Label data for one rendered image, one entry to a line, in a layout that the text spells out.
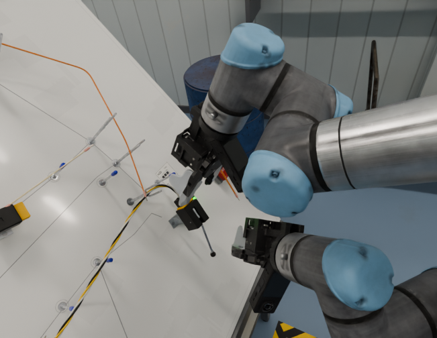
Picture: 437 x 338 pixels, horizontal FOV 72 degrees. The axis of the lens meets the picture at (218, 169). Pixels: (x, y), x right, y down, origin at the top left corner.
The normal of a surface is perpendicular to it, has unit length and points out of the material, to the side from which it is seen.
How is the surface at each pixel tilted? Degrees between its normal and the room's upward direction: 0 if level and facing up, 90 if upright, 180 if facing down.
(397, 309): 7
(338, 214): 0
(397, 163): 78
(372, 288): 48
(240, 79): 86
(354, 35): 90
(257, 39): 26
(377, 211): 0
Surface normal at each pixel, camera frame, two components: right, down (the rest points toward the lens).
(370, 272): 0.37, -0.10
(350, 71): -0.28, 0.69
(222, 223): 0.61, -0.28
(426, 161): -0.48, 0.49
